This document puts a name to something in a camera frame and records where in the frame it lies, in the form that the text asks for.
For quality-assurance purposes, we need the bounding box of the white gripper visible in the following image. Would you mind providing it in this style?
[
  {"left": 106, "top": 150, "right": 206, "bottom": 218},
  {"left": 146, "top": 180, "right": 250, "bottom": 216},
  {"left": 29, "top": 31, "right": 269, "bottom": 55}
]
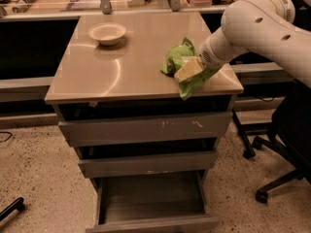
[{"left": 174, "top": 28, "right": 248, "bottom": 83}]

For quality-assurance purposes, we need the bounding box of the green rice chip bag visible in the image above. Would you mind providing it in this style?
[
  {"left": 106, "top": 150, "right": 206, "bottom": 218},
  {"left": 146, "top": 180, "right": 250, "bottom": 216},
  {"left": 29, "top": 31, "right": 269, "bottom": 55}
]
[{"left": 160, "top": 38, "right": 220, "bottom": 101}]

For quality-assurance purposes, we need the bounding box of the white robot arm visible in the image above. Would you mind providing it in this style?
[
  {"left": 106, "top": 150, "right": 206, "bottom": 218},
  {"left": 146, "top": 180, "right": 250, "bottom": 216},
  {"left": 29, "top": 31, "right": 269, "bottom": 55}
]
[{"left": 174, "top": 0, "right": 311, "bottom": 86}]

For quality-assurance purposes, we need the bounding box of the grey middle drawer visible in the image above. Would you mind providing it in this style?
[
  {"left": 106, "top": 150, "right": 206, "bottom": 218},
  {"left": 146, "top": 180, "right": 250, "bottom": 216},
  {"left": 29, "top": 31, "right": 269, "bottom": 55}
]
[{"left": 79, "top": 150, "right": 218, "bottom": 178}]

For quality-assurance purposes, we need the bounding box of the grey drawer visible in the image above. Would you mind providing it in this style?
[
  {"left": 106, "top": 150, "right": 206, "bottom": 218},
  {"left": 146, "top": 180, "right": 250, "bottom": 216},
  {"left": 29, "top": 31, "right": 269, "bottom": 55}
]
[
  {"left": 86, "top": 171, "right": 219, "bottom": 233},
  {"left": 59, "top": 112, "right": 231, "bottom": 147},
  {"left": 79, "top": 150, "right": 218, "bottom": 178}
]

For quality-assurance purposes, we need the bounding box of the grey drawer cabinet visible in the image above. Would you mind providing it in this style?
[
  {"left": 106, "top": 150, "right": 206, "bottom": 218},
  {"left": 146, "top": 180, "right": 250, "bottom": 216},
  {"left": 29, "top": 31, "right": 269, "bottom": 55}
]
[{"left": 44, "top": 11, "right": 245, "bottom": 233}]

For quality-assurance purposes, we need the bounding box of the grey top drawer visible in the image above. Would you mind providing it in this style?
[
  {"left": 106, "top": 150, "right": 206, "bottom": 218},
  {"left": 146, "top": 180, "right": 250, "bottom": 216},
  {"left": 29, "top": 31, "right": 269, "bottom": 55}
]
[{"left": 59, "top": 112, "right": 231, "bottom": 147}]

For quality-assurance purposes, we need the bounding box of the grey bottom drawer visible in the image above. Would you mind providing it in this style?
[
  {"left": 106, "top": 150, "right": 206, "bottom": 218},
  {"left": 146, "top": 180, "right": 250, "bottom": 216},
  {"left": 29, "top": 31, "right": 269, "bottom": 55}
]
[{"left": 86, "top": 171, "right": 219, "bottom": 233}]

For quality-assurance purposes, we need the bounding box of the white bowl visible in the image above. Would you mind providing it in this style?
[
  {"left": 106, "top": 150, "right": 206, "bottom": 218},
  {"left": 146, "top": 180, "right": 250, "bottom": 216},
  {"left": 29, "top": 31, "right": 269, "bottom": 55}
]
[{"left": 88, "top": 22, "right": 126, "bottom": 46}]

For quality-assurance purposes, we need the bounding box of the black office chair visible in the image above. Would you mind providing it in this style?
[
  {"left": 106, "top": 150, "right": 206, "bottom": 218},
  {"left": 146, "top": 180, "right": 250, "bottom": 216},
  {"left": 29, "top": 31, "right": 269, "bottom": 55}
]
[{"left": 252, "top": 81, "right": 311, "bottom": 204}]

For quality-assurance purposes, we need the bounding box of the purple flat package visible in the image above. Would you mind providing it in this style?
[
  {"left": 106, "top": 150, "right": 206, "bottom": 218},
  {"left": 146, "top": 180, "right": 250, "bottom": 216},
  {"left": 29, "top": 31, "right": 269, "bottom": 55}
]
[{"left": 66, "top": 0, "right": 100, "bottom": 11}]

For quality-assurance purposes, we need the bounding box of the black coiled tool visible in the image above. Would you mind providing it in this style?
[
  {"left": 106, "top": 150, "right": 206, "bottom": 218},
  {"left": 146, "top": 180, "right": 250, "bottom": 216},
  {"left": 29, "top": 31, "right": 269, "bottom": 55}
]
[{"left": 12, "top": 0, "right": 37, "bottom": 14}]

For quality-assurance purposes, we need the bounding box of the black chair leg left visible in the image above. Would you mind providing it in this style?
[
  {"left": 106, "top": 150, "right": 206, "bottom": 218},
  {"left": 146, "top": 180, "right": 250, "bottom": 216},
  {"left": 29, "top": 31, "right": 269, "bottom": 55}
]
[{"left": 0, "top": 197, "right": 25, "bottom": 221}]

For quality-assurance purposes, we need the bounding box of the black floor cable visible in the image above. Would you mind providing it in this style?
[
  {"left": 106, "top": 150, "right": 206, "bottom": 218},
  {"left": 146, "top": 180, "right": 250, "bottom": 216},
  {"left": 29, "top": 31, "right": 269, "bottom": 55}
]
[{"left": 0, "top": 130, "right": 14, "bottom": 144}]

